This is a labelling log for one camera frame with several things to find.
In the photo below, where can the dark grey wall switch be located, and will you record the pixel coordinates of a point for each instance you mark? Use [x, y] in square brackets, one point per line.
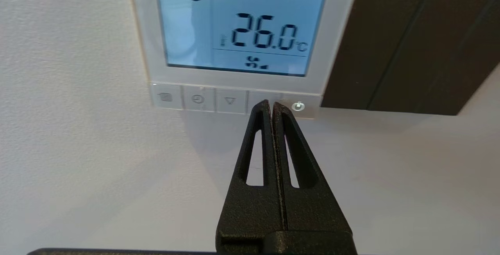
[410, 44]

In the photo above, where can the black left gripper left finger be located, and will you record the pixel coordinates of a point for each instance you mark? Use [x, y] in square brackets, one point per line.
[250, 216]

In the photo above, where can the white wall thermostat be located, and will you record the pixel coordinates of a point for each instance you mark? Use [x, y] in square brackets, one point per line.
[183, 24]

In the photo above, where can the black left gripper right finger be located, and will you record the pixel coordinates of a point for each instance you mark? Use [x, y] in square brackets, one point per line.
[312, 212]

